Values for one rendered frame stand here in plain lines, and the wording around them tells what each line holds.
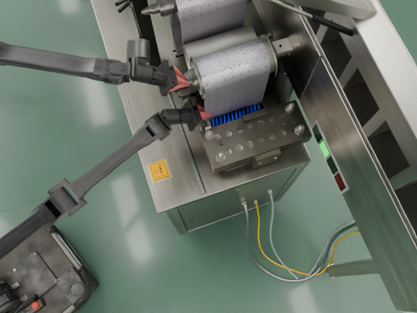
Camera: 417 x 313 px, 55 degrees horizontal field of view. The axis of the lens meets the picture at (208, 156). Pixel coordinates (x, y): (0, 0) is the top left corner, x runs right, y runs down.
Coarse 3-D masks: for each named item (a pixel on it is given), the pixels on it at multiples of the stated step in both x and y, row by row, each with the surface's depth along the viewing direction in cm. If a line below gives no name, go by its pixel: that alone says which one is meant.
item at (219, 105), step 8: (248, 88) 142; (256, 88) 144; (264, 88) 146; (224, 96) 141; (232, 96) 143; (240, 96) 146; (248, 96) 148; (256, 96) 151; (208, 104) 143; (216, 104) 145; (224, 104) 147; (232, 104) 150; (240, 104) 152; (248, 104) 155; (256, 104) 158; (208, 112) 149; (216, 112) 152; (224, 112) 154
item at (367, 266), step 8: (288, 96) 202; (296, 96) 202; (336, 264) 231; (344, 264) 206; (352, 264) 191; (360, 264) 182; (368, 264) 173; (328, 272) 234; (336, 272) 219; (344, 272) 206; (352, 272) 195; (360, 272) 185; (368, 272) 176; (376, 272) 168
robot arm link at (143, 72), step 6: (132, 60) 120; (138, 60) 121; (144, 60) 121; (132, 66) 120; (138, 66) 119; (144, 66) 120; (150, 66) 122; (132, 72) 120; (138, 72) 119; (144, 72) 120; (150, 72) 121; (132, 78) 121; (138, 78) 120; (144, 78) 120; (150, 78) 122
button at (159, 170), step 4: (164, 160) 161; (152, 164) 160; (156, 164) 160; (160, 164) 160; (164, 164) 160; (152, 168) 160; (156, 168) 160; (160, 168) 160; (164, 168) 160; (152, 172) 159; (156, 172) 159; (160, 172) 159; (164, 172) 159; (168, 172) 159; (152, 176) 159; (156, 176) 159; (160, 176) 159; (164, 176) 159; (168, 176) 160; (156, 180) 160
